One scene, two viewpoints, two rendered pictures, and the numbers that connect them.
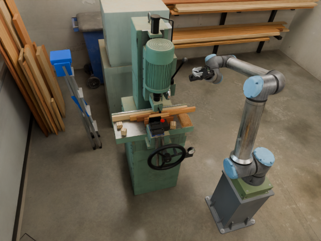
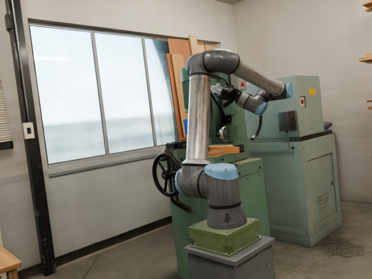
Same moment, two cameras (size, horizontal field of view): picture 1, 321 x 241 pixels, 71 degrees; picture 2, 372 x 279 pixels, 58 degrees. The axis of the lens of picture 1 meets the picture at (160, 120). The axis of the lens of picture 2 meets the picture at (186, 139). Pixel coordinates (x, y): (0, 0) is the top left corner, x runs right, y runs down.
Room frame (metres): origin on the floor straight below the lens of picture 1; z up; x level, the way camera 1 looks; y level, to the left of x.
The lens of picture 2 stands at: (0.23, -2.11, 1.14)
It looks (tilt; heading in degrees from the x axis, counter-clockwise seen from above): 3 degrees down; 66
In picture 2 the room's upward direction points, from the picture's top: 6 degrees counter-clockwise
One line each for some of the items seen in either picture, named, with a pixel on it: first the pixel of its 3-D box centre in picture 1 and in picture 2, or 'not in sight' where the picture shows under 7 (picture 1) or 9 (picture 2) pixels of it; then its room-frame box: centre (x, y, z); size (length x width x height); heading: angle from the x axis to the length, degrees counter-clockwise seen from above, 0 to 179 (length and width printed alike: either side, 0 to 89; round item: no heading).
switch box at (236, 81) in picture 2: (165, 36); (238, 79); (1.64, 0.01, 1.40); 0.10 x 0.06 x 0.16; 19
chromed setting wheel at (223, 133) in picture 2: (167, 92); (225, 133); (1.45, -0.03, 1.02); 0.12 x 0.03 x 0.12; 19
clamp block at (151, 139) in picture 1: (157, 133); (178, 155); (1.09, 0.01, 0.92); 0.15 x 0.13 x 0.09; 109
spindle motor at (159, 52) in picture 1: (158, 66); (195, 89); (1.29, 0.04, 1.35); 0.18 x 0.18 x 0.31
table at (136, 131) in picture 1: (154, 129); (188, 159); (1.17, 0.04, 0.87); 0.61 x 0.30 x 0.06; 109
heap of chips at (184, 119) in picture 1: (184, 118); (215, 151); (1.27, -0.19, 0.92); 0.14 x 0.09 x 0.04; 19
